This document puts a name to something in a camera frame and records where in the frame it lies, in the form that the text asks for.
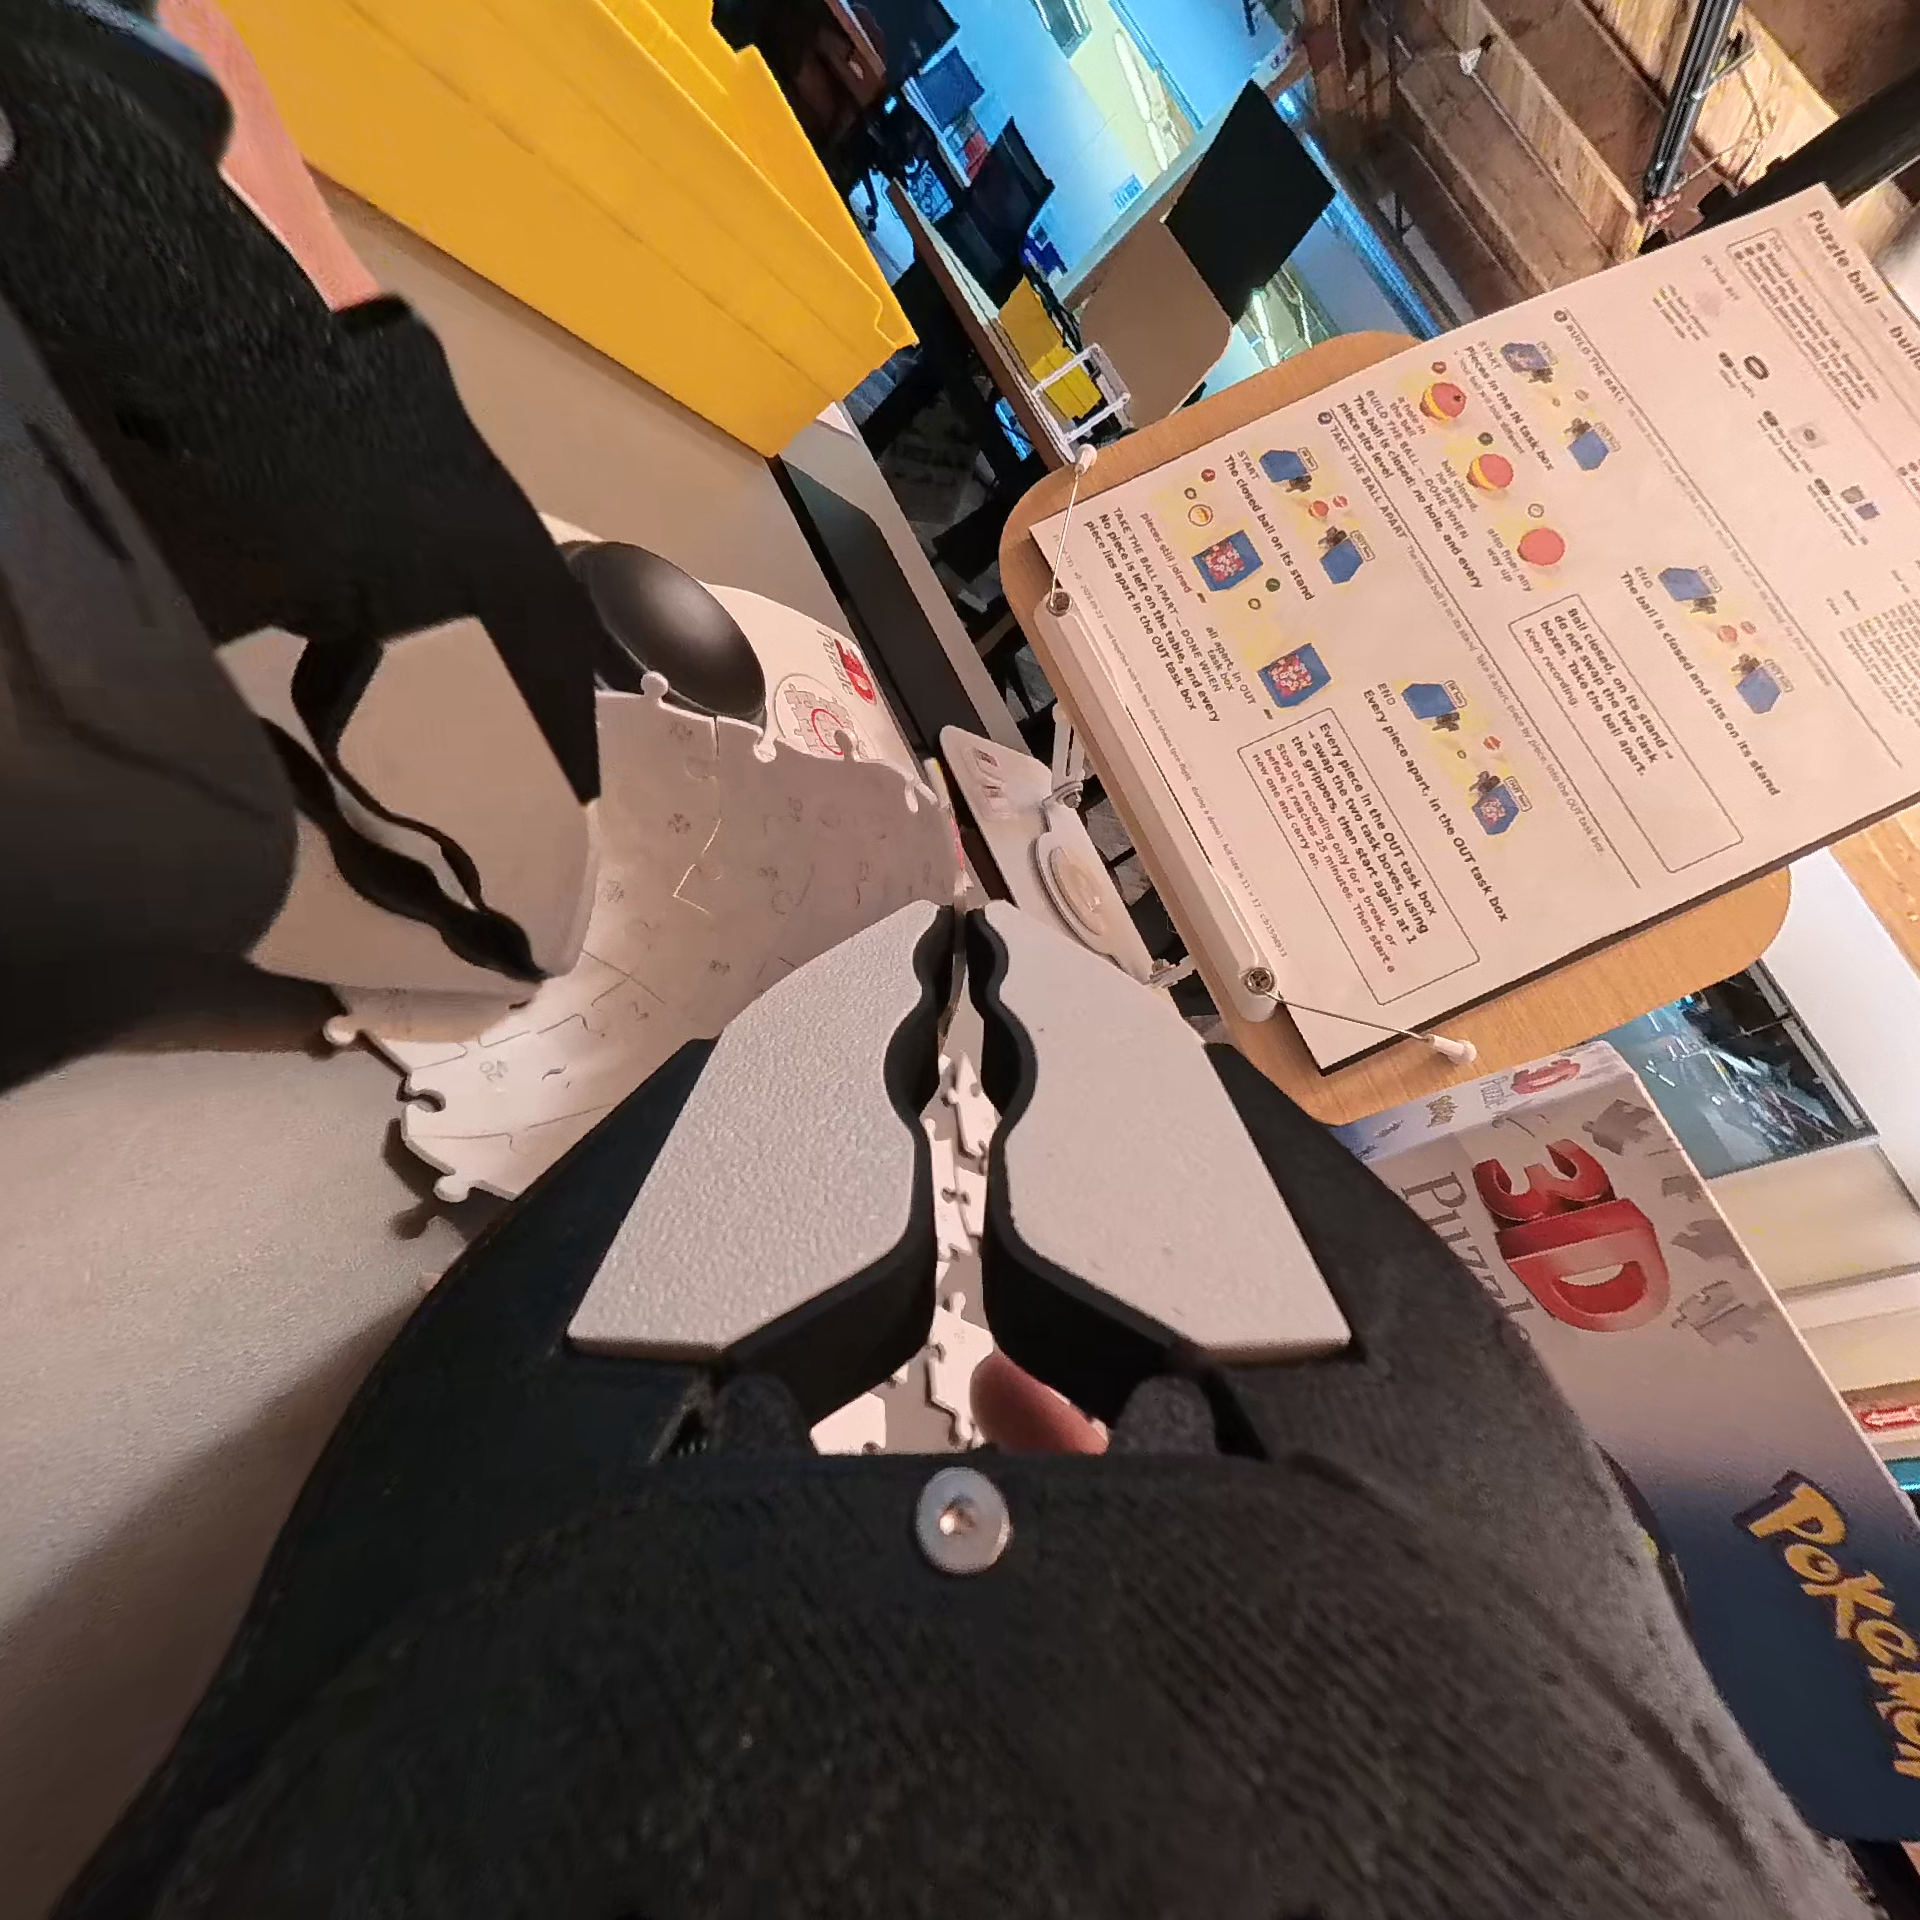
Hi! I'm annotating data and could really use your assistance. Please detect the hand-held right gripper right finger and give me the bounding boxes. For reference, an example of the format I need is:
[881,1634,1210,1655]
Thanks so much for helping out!
[970,903,1354,1421]

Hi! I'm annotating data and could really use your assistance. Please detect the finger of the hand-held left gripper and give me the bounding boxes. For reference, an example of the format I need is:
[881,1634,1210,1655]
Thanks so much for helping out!
[246,718,545,993]
[307,607,607,981]

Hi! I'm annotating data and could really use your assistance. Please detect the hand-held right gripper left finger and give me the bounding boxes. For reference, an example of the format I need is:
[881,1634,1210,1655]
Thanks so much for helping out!
[568,903,963,1421]

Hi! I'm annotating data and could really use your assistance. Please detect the white puzzle ball shell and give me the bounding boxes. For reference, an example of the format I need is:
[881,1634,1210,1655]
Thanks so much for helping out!
[323,666,1114,1455]

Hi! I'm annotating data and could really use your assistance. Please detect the person's left forearm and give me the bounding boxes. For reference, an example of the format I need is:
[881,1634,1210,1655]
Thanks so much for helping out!
[159,0,378,309]

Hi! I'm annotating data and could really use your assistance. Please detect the black round ball stand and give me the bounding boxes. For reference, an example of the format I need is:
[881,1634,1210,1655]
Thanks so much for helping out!
[562,538,770,720]

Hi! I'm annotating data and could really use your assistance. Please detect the puzzle box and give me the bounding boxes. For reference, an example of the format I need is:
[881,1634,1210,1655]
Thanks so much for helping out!
[1335,1041,1920,1839]

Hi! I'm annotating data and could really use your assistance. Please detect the white clipboard stand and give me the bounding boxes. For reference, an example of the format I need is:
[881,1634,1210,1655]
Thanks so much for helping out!
[937,726,1203,992]

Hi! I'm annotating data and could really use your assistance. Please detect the white printed paper sheet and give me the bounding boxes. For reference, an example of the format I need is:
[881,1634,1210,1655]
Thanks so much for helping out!
[703,582,910,770]

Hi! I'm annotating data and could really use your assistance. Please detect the white clip bar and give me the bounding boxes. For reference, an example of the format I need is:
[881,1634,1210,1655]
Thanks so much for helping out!
[1036,591,1292,1022]

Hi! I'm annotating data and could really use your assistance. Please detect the yellow plastic bin stack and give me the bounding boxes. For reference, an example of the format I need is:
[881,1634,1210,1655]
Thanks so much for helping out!
[217,0,922,460]

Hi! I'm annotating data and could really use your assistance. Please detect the wooden clipboard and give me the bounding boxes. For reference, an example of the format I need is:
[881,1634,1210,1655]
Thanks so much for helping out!
[998,328,1795,1126]

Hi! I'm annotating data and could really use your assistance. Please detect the clear acrylic box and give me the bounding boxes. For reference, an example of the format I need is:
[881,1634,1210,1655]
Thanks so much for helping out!
[998,276,1127,437]

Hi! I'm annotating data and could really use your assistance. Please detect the printed instruction sheet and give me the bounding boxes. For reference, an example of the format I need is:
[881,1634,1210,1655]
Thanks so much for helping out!
[1036,186,1920,1073]

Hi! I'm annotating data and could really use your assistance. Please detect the black monitor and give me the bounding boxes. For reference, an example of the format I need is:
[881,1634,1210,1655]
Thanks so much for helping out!
[1161,81,1338,325]

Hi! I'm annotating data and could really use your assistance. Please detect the black pole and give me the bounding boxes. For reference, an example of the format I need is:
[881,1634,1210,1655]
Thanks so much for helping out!
[1786,74,1920,202]

